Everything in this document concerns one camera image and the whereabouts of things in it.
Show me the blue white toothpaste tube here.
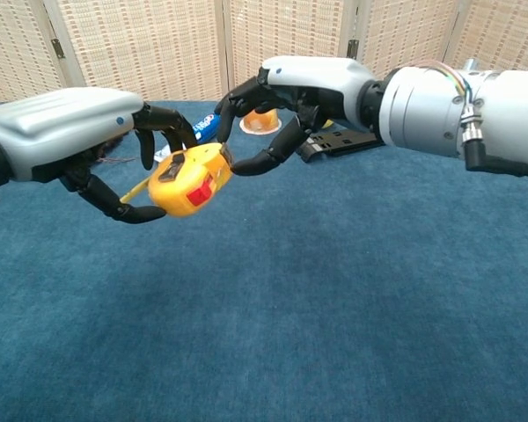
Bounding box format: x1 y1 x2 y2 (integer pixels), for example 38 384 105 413
153 113 224 162

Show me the bamboo folding screen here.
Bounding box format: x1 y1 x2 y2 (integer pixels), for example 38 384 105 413
0 0 528 109

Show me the black remote-like bar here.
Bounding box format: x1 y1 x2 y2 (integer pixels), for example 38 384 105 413
295 119 386 164

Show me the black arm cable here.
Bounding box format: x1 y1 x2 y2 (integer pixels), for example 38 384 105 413
459 103 528 186

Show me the dark red grape bunch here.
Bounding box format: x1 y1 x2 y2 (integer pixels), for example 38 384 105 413
87 134 137 166

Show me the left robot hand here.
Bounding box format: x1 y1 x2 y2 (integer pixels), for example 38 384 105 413
0 86 199 225

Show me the yellow tape measure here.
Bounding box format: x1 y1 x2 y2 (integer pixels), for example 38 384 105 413
120 142 234 219

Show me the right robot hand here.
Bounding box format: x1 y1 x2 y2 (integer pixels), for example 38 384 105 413
214 55 379 178

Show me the blue table mat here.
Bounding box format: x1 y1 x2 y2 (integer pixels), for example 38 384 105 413
0 100 528 422

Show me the orange jelly cup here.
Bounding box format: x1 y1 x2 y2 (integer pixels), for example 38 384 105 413
239 108 283 134

